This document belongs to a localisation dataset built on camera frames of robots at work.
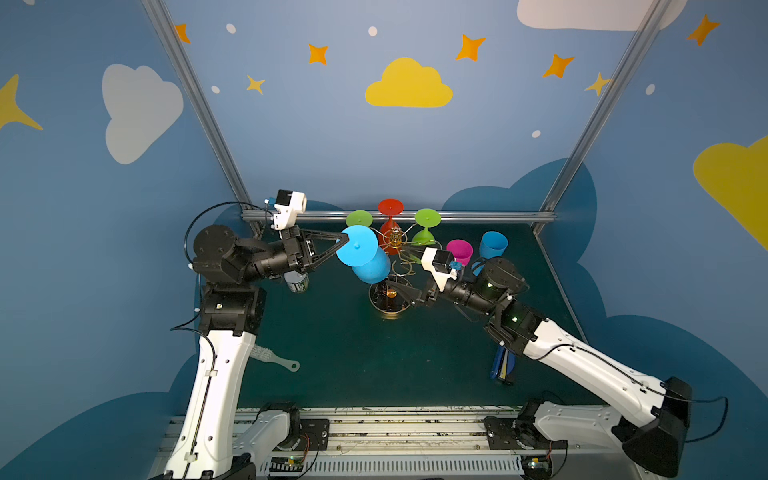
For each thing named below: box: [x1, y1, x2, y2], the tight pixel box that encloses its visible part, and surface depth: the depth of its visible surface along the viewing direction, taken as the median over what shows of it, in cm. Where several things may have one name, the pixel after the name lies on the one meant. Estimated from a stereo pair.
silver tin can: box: [284, 270, 309, 294], surface depth 100 cm
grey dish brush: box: [249, 345, 300, 372], surface depth 88 cm
